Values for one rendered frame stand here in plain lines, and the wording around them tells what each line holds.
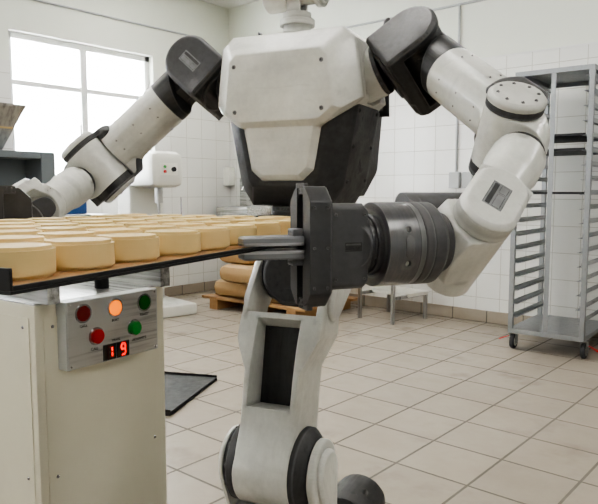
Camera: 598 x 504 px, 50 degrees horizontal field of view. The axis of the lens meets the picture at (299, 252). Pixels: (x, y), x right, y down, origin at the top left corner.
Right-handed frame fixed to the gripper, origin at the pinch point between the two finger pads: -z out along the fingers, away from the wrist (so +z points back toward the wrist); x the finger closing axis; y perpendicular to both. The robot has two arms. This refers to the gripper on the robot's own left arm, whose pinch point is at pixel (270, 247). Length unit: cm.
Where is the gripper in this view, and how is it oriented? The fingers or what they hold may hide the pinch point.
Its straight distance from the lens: 63.4
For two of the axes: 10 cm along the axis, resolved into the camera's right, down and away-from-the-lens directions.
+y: 3.6, 0.8, -9.3
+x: 0.0, -10.0, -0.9
